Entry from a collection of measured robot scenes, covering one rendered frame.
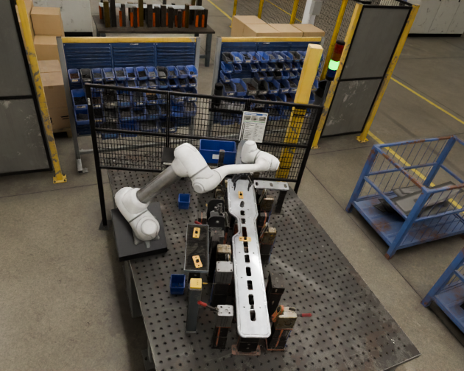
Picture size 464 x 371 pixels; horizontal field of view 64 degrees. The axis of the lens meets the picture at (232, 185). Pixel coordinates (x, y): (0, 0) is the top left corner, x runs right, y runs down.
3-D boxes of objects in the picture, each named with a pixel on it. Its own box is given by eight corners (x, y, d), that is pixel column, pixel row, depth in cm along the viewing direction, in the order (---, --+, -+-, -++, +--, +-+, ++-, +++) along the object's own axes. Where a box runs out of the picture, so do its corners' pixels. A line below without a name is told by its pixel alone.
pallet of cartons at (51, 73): (76, 137, 497) (64, 60, 432) (7, 145, 464) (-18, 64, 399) (63, 96, 577) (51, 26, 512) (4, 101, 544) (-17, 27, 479)
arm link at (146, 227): (142, 245, 261) (146, 245, 241) (127, 224, 260) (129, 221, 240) (161, 232, 267) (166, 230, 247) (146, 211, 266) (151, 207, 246)
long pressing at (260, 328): (276, 338, 202) (277, 337, 201) (235, 337, 200) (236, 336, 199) (252, 180, 309) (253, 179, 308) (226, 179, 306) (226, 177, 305)
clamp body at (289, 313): (287, 352, 227) (301, 320, 205) (264, 352, 226) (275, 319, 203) (284, 336, 236) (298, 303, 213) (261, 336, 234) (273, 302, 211)
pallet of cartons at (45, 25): (70, 91, 592) (60, 23, 526) (13, 93, 565) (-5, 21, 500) (69, 62, 677) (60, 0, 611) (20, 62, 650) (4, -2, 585)
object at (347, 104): (311, 149, 549) (357, 4, 424) (307, 143, 559) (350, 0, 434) (367, 141, 587) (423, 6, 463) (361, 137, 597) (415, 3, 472)
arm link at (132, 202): (124, 226, 252) (105, 199, 250) (138, 216, 265) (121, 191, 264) (201, 171, 212) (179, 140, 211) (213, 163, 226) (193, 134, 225)
